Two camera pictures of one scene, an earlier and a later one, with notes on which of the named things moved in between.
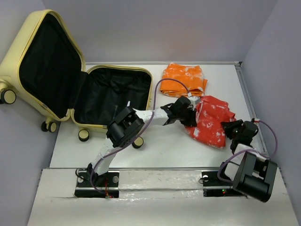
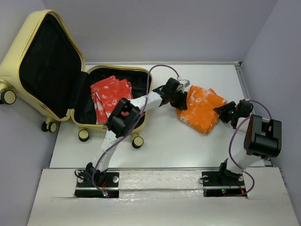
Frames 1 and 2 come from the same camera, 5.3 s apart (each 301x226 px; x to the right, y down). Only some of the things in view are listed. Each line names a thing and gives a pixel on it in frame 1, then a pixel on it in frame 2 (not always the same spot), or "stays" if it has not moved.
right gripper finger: (233, 128) -> (226, 109)
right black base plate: (213, 186) stays
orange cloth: (178, 80) -> (200, 114)
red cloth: (211, 112) -> (106, 94)
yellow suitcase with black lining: (43, 64) stays
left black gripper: (192, 121) -> (182, 103)
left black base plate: (108, 183) stays
